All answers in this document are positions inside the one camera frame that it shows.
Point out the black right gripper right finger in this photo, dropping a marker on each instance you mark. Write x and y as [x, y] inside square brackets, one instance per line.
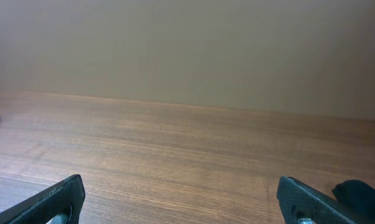
[300, 203]

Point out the black t-shirt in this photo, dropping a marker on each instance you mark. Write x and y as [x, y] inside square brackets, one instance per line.
[357, 196]

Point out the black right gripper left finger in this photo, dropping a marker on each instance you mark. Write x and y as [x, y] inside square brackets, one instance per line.
[60, 203]

